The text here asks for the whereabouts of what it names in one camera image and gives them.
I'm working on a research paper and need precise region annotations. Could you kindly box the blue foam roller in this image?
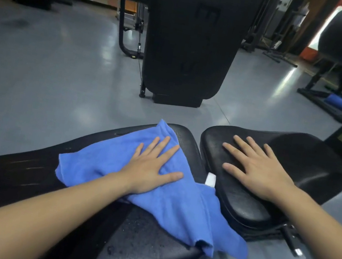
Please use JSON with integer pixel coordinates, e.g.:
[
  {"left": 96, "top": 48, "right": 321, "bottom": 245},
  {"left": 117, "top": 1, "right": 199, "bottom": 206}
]
[{"left": 322, "top": 92, "right": 342, "bottom": 113}]

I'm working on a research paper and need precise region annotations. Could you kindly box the person's left hand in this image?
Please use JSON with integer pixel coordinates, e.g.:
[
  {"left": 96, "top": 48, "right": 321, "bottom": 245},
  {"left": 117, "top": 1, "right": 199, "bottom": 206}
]
[{"left": 114, "top": 129, "right": 190, "bottom": 203}]

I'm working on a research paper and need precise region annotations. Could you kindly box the black floor rack frame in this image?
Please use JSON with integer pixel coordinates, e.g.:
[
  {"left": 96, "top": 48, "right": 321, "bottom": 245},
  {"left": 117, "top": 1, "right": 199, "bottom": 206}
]
[{"left": 293, "top": 55, "right": 342, "bottom": 124}]

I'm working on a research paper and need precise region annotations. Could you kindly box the blue microfibre cloth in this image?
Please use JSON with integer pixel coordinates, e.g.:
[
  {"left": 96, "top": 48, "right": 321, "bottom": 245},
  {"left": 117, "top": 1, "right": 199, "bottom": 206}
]
[{"left": 45, "top": 103, "right": 268, "bottom": 259}]

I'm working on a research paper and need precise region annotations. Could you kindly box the person's right hand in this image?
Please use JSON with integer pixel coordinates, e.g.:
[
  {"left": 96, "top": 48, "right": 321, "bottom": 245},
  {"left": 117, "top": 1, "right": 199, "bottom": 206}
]
[{"left": 214, "top": 132, "right": 303, "bottom": 207}]

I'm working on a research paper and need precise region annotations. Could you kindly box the black equipment stand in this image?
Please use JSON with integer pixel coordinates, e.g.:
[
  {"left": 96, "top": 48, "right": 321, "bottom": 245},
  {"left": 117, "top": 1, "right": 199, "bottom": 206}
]
[{"left": 260, "top": 0, "right": 311, "bottom": 69}]

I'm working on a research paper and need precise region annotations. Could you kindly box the long black bench back pad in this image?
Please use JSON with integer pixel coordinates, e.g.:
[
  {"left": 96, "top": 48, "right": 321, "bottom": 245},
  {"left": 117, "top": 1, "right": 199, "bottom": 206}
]
[{"left": 0, "top": 94, "right": 227, "bottom": 259}]

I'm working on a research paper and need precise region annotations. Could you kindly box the black bench adjustment lever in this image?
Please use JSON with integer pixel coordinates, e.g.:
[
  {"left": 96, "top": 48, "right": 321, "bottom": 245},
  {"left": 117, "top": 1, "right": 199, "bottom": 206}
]
[{"left": 276, "top": 223, "right": 308, "bottom": 258}]

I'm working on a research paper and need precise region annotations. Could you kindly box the person's left forearm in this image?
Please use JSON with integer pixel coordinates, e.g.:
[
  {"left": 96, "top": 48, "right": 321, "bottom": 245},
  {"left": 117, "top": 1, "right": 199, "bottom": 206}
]
[{"left": 0, "top": 153, "right": 138, "bottom": 259}]

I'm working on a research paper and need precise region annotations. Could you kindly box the black bench seat pad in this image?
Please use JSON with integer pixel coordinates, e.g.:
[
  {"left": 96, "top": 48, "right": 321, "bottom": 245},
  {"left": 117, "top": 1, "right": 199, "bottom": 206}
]
[{"left": 185, "top": 116, "right": 342, "bottom": 253}]

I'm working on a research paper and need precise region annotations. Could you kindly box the black curved tube machine frame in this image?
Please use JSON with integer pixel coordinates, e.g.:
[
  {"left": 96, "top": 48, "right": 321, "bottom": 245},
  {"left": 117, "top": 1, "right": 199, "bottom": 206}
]
[{"left": 110, "top": 0, "right": 154, "bottom": 60}]

